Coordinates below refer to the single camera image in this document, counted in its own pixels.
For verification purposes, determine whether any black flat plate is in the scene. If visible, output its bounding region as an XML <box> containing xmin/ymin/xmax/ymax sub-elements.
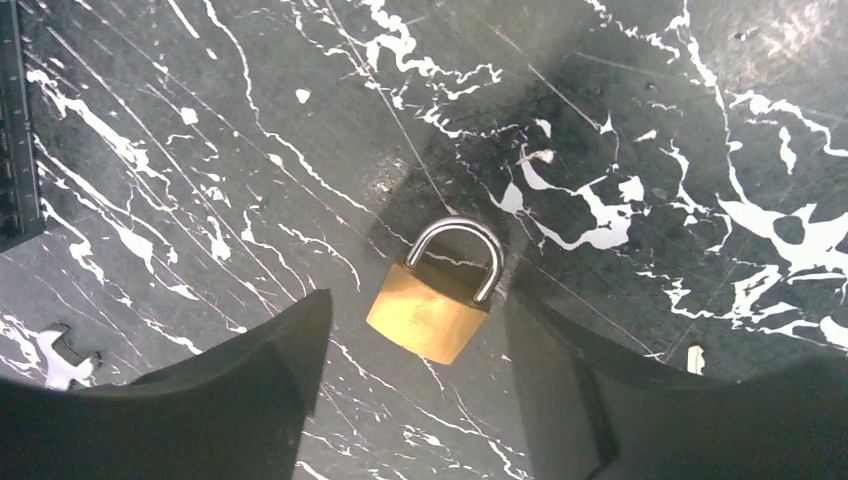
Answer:
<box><xmin>1</xmin><ymin>0</ymin><xmax>45</xmax><ymax>252</ymax></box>

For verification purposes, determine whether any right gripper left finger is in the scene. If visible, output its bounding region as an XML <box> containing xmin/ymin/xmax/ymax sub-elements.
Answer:
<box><xmin>1</xmin><ymin>290</ymin><xmax>333</xmax><ymax>479</ymax></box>

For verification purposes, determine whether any small brass padlock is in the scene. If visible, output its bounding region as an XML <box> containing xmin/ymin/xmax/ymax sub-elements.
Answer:
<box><xmin>366</xmin><ymin>215</ymin><xmax>505</xmax><ymax>365</ymax></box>

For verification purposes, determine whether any silver open-end wrench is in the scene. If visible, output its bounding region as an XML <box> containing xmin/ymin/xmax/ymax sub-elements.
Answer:
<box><xmin>36</xmin><ymin>323</ymin><xmax>102</xmax><ymax>391</ymax></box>

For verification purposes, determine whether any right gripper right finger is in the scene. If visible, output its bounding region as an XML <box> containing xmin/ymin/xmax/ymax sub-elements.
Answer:
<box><xmin>504</xmin><ymin>293</ymin><xmax>847</xmax><ymax>479</ymax></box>

